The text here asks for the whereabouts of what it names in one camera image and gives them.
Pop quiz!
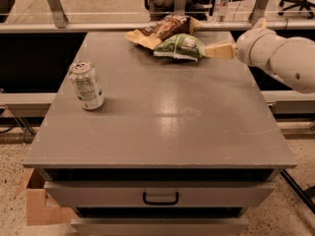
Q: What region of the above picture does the brown cardboard box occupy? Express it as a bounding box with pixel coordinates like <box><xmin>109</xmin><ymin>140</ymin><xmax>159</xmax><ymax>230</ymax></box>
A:
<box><xmin>14</xmin><ymin>168</ymin><xmax>78</xmax><ymax>226</ymax></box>

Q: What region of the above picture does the grey lower drawer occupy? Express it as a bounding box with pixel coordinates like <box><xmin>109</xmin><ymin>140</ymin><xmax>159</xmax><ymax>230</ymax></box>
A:
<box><xmin>71</xmin><ymin>218</ymin><xmax>248</xmax><ymax>236</ymax></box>

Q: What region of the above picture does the grey drawer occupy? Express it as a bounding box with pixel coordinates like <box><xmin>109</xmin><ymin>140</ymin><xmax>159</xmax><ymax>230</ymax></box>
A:
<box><xmin>71</xmin><ymin>218</ymin><xmax>248</xmax><ymax>236</ymax></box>
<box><xmin>44</xmin><ymin>181</ymin><xmax>275</xmax><ymax>207</ymax></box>

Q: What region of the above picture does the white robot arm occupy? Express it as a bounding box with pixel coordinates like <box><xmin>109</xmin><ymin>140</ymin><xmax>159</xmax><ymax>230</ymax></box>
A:
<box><xmin>203</xmin><ymin>19</ymin><xmax>315</xmax><ymax>93</ymax></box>

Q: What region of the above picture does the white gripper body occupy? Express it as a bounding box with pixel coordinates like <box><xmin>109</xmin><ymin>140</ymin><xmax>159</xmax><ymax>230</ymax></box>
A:
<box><xmin>236</xmin><ymin>28</ymin><xmax>285</xmax><ymax>67</ymax></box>

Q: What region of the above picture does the brown chip bag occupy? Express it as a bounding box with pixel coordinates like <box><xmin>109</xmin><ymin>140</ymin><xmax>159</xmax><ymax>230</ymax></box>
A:
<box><xmin>125</xmin><ymin>15</ymin><xmax>202</xmax><ymax>50</ymax></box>

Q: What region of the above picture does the metal railing frame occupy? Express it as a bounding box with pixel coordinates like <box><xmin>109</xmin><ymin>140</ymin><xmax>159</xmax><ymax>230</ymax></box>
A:
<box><xmin>0</xmin><ymin>0</ymin><xmax>315</xmax><ymax>34</ymax></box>

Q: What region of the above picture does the black drawer handle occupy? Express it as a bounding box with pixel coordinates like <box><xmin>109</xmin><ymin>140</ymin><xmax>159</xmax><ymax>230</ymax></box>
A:
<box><xmin>142</xmin><ymin>192</ymin><xmax>179</xmax><ymax>206</ymax></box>

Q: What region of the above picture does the silver soda can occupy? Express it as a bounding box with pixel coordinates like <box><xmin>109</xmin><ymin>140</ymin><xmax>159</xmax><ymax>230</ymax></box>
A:
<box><xmin>69</xmin><ymin>61</ymin><xmax>104</xmax><ymax>110</ymax></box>

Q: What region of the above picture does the grey upper drawer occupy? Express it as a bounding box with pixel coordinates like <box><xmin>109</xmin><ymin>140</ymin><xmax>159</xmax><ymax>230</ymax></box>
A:
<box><xmin>44</xmin><ymin>181</ymin><xmax>275</xmax><ymax>207</ymax></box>

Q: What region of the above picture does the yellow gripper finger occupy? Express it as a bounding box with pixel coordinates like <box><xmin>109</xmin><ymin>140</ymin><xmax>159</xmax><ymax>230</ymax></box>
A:
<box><xmin>252</xmin><ymin>18</ymin><xmax>267</xmax><ymax>30</ymax></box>
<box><xmin>205</xmin><ymin>42</ymin><xmax>236</xmax><ymax>59</ymax></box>

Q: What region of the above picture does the clear plastic water bottle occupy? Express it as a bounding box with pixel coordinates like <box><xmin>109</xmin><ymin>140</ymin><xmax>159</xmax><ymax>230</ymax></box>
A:
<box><xmin>213</xmin><ymin>0</ymin><xmax>229</xmax><ymax>25</ymax></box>

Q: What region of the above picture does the black rolling chair base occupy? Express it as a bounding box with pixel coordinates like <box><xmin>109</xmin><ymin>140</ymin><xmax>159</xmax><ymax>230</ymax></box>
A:
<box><xmin>278</xmin><ymin>0</ymin><xmax>315</xmax><ymax>19</ymax></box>

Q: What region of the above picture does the green jalapeno chip bag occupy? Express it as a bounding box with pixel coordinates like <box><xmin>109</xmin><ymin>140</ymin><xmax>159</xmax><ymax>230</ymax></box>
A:
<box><xmin>154</xmin><ymin>33</ymin><xmax>205</xmax><ymax>62</ymax></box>

